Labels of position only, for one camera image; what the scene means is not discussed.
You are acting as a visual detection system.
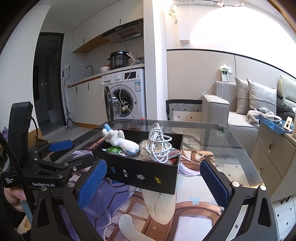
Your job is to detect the white plush toy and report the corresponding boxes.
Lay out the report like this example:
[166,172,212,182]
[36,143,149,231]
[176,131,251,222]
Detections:
[102,123,140,156]

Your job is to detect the black cardboard box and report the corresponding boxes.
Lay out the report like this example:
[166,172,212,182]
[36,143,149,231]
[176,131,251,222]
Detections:
[92,140,180,194]

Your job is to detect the red balloon glue packet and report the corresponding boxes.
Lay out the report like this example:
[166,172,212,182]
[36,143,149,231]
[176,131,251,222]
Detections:
[168,157,180,166]

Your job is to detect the person's left hand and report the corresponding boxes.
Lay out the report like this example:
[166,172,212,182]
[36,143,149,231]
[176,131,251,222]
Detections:
[4,187,27,212]

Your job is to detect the anime print desk mat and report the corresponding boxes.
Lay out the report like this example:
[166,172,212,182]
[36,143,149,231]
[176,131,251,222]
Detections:
[84,149,222,240]

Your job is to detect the kitchen counter cabinets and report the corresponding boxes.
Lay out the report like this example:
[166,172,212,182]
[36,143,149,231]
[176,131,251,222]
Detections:
[67,63,145,128]

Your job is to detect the grey drawer cabinet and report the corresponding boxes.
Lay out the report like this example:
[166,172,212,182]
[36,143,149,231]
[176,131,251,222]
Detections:
[251,123,296,202]

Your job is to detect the white washing machine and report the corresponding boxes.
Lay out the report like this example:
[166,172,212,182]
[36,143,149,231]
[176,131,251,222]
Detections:
[101,68,147,121]

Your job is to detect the grey sofa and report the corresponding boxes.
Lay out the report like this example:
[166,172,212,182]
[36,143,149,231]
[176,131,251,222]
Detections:
[202,81,259,155]

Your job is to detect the grey crumpled clothing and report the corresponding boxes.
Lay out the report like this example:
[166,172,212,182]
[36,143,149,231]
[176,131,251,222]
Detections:
[246,108,282,127]

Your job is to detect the beige cushion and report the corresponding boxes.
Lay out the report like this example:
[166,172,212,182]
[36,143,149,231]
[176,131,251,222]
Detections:
[235,77,249,115]

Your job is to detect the black pressure cooker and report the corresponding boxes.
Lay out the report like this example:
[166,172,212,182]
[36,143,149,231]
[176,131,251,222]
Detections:
[108,51,130,70]

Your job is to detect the black jacket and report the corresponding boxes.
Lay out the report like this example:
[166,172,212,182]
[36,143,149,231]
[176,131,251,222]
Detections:
[276,89,295,121]

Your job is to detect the grey cushion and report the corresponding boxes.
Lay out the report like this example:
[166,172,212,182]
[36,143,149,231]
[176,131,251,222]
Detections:
[247,78,277,114]

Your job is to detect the black patterned chair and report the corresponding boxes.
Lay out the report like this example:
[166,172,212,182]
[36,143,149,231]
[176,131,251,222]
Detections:
[166,99,202,122]

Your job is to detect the range hood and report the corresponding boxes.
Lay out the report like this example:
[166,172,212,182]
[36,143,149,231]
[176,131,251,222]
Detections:
[103,19,144,43]

